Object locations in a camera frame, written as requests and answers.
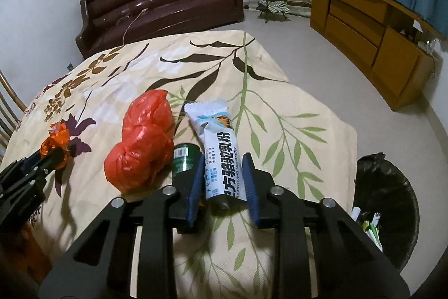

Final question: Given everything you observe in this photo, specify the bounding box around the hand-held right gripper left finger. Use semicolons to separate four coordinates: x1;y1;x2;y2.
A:
38;152;207;299

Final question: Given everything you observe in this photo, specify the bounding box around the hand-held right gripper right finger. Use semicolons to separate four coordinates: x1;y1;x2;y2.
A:
242;152;410;299

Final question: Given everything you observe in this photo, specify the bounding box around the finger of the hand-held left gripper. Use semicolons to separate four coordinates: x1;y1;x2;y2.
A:
0;148;69;188
0;172;48;227

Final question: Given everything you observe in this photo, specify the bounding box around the orange plastic bag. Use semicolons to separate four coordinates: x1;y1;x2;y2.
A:
40;122;72;170

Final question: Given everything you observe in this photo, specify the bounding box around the dark green can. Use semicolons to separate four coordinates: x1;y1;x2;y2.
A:
172;144;204;184

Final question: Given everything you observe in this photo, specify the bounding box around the white blue sachet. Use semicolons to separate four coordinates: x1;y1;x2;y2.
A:
184;100;247;210

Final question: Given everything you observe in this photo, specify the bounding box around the white green plastic bag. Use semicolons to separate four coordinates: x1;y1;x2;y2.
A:
362;211;384;251

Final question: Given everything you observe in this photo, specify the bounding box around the black trash bin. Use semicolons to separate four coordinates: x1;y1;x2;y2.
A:
352;152;421;273

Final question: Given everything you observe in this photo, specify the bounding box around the red plastic bag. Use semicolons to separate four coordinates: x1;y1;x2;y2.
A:
104;90;176;194

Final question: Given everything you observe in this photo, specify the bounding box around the wooden slatted chair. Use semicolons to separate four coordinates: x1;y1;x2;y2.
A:
0;69;27;149

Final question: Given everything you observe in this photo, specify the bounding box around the floral beige tablecloth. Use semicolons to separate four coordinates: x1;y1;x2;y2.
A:
0;30;358;299

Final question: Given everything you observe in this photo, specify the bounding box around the green checkered cloth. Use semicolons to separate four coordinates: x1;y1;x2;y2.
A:
257;0;290;15

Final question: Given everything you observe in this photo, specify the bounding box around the wooden cabinet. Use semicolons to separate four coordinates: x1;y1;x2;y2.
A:
310;0;448;112

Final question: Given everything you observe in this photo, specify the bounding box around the small white device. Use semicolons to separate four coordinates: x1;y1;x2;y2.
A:
416;36;438;56

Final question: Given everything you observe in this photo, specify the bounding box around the thin beige cable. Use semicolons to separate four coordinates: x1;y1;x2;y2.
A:
121;8;148;44

